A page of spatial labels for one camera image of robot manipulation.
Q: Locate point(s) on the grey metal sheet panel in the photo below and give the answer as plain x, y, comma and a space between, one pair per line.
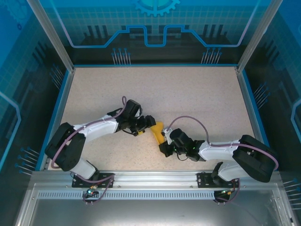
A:
152, 214

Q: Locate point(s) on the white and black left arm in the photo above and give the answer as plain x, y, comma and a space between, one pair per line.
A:
101, 127

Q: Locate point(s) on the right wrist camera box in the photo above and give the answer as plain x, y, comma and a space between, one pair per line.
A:
167, 134

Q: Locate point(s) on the long aluminium mounting rail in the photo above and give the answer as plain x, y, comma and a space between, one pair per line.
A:
152, 179

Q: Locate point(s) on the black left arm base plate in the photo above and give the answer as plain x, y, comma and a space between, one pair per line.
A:
77, 183

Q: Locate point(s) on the aluminium side rail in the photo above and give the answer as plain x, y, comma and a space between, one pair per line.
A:
61, 106
248, 106

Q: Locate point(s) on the small connector with green light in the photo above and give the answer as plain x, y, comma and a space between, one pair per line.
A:
227, 192
90, 191

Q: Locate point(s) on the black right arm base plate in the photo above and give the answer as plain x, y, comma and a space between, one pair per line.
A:
203, 180

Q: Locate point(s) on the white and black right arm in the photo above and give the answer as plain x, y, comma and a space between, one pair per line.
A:
216, 153

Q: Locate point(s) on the aluminium frame post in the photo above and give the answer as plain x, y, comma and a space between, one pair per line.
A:
66, 58
245, 58

